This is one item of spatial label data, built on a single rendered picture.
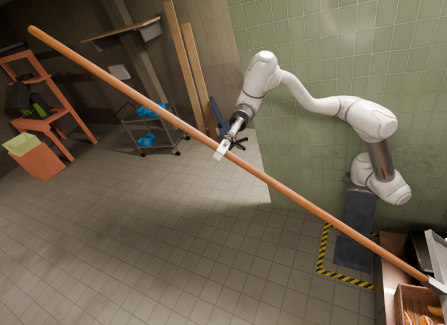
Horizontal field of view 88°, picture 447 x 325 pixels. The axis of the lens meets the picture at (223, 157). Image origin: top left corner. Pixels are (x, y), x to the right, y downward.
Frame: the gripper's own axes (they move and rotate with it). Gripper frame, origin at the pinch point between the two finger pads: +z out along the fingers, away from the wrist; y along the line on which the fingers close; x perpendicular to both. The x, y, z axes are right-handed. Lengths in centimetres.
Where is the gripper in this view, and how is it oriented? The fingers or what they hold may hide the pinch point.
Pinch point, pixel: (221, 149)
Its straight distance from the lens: 84.9
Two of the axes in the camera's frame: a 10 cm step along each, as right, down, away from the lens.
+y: -3.8, 5.4, 7.6
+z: -3.8, 6.6, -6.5
